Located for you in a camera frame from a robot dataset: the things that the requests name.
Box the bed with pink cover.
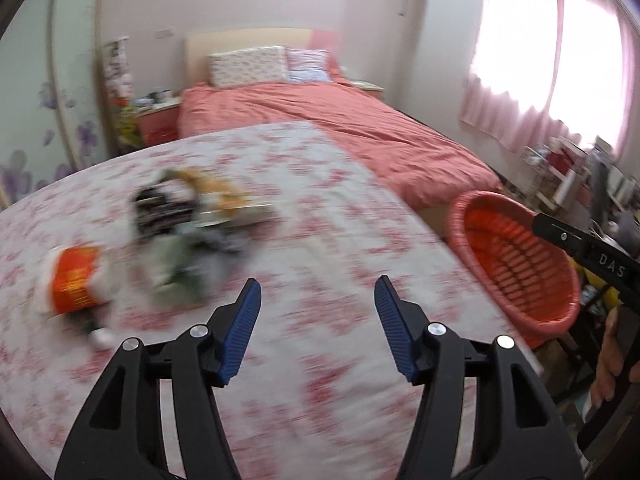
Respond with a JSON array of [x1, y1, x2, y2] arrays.
[[177, 80, 503, 211]]

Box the orange plastic basket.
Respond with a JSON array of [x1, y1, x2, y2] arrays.
[[446, 190, 582, 350]]

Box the cream and pink headboard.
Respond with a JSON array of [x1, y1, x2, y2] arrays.
[[185, 28, 341, 86]]

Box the pink floral tablecloth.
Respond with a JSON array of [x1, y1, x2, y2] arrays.
[[0, 121, 546, 480]]

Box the white shelf unit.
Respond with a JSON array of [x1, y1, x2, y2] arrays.
[[547, 140, 591, 211]]

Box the pink curtain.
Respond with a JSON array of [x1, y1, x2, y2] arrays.
[[460, 0, 640, 161]]

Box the orange paper cup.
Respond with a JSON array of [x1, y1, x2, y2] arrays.
[[40, 245, 113, 317]]

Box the pink nightstand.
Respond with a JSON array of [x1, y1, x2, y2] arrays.
[[135, 97, 182, 146], [350, 79, 386, 103]]

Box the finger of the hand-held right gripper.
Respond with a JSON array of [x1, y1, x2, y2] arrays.
[[531, 214, 640, 311]]

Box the black white-tipped tube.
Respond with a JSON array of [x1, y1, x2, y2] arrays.
[[82, 317, 117, 348]]

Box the person's right hand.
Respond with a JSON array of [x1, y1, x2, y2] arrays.
[[591, 305, 626, 408]]

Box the white floral pillow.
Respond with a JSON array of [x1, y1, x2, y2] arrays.
[[207, 46, 290, 88]]

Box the black patterned hair scrunchie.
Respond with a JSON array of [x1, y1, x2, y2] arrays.
[[131, 185, 197, 238]]

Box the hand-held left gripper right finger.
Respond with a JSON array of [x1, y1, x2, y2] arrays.
[[374, 275, 583, 480]]

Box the gold snack bag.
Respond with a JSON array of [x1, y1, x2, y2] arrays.
[[160, 167, 275, 228]]

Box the pink striped pillow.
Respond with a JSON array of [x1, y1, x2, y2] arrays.
[[286, 48, 333, 83]]

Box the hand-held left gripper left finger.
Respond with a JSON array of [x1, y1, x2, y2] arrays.
[[54, 278, 263, 480]]

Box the white wire rack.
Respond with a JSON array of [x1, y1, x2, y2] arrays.
[[522, 145, 556, 196]]

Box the flower print sliding wardrobe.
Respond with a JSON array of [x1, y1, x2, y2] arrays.
[[0, 0, 113, 208]]

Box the hanging plush toys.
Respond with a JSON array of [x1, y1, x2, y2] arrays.
[[102, 37, 141, 153]]

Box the grey crumpled wrapper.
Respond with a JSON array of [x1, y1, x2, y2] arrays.
[[145, 225, 256, 306]]

